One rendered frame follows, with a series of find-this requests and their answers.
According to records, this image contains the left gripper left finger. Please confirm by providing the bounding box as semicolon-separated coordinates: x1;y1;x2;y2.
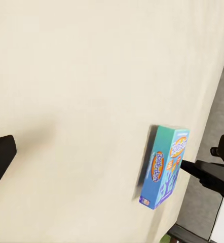
0;135;17;180

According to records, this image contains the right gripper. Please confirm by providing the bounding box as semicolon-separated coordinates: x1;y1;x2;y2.
180;160;224;197

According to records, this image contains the board game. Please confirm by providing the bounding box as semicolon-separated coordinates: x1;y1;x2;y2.
139;126;190;210

